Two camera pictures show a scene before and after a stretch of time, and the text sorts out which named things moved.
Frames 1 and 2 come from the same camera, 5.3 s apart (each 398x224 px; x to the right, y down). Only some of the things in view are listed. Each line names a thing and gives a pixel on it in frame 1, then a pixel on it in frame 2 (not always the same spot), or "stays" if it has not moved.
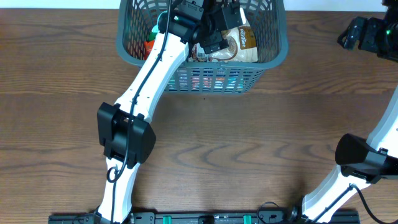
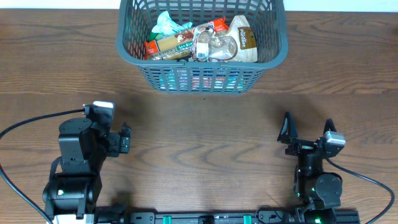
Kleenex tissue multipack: x=207 y=80 stays
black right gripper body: x=352 y=32 -> x=305 y=148
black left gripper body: x=208 y=35 -> x=115 y=145
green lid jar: x=152 y=35 stays
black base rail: x=231 y=218 stays
